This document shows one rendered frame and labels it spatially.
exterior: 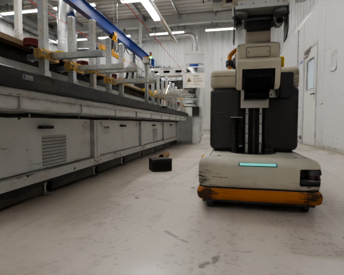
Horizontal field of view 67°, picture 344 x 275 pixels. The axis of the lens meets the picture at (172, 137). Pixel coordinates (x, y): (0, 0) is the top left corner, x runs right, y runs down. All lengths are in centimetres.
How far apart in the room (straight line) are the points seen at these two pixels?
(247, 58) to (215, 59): 1115
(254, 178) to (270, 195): 12
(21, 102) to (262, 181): 123
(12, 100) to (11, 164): 45
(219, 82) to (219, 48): 1107
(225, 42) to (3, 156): 1185
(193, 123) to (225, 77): 433
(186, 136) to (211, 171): 478
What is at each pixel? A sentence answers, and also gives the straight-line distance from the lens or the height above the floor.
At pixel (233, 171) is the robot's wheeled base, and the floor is 21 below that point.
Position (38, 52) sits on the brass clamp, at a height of 81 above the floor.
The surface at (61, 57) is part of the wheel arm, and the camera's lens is 152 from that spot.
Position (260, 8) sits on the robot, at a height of 103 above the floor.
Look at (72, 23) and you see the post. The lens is 180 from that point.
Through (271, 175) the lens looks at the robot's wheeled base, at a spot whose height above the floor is 20.
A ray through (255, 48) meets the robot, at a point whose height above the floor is 86.
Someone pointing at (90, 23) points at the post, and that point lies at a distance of 203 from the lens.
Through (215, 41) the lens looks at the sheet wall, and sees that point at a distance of 1287.
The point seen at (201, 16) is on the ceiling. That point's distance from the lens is 1199.
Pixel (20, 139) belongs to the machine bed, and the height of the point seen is 37.
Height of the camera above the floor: 46
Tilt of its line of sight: 3 degrees down
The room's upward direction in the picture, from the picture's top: straight up
